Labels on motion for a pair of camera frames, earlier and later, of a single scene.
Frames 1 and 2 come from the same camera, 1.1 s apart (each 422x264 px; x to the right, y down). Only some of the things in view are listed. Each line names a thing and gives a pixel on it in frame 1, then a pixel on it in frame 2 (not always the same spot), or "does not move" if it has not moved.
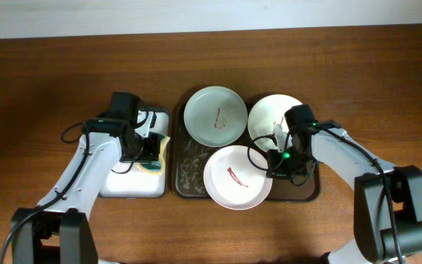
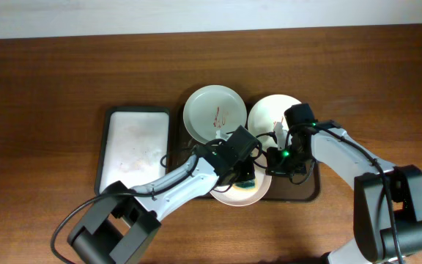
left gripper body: [148, 150] to [243, 170]
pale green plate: [215, 116] does not move
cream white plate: [264, 113] does not move
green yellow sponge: [155, 167] to [248, 185]
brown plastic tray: [188, 158] does not move
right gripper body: [288, 163] does not move
